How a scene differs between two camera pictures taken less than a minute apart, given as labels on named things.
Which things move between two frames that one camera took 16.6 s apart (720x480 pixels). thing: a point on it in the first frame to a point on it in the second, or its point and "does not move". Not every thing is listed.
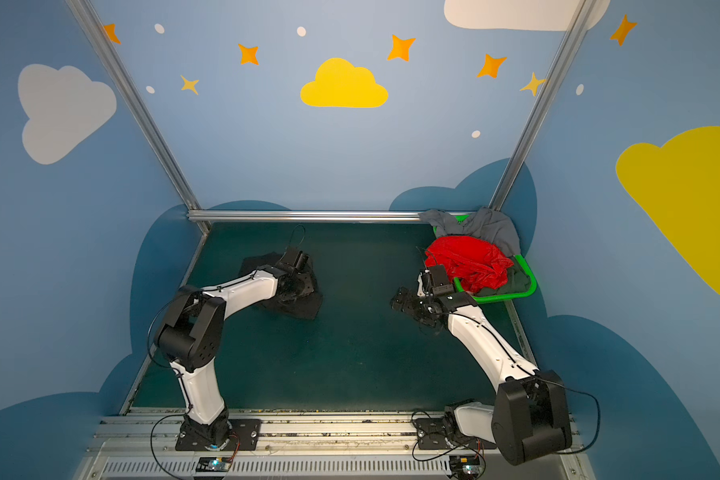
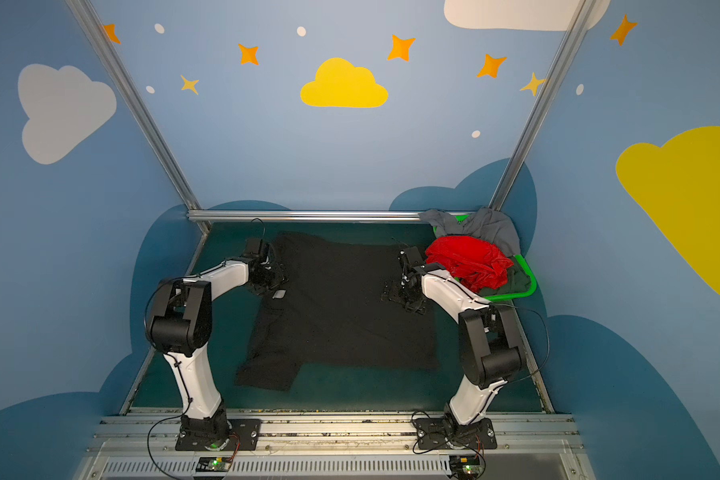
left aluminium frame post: x=137 y=103 does not move
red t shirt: x=478 y=265 does not move
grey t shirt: x=485 y=224 does not move
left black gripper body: x=303 y=284 to x=270 y=279
